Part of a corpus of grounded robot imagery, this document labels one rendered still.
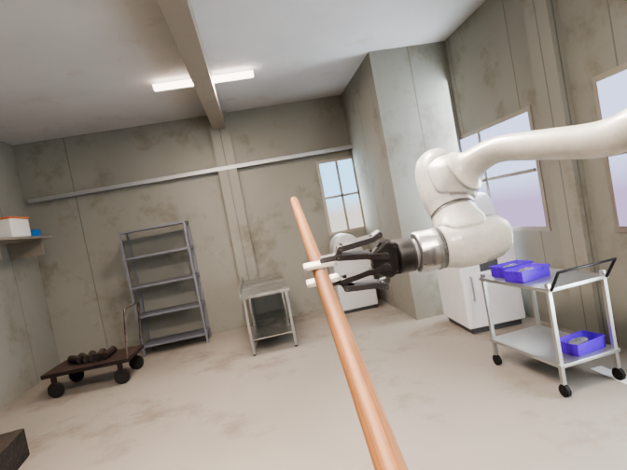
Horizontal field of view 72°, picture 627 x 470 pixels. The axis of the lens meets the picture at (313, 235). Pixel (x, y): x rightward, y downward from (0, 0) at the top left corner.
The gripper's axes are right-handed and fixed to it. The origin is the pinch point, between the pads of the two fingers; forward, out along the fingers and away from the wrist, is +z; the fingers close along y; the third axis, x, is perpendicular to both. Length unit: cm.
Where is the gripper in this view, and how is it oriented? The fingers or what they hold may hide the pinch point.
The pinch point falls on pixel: (321, 272)
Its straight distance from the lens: 91.2
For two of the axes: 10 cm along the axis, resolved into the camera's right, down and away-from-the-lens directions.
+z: -9.8, 2.0, -0.6
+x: -1.2, -2.7, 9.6
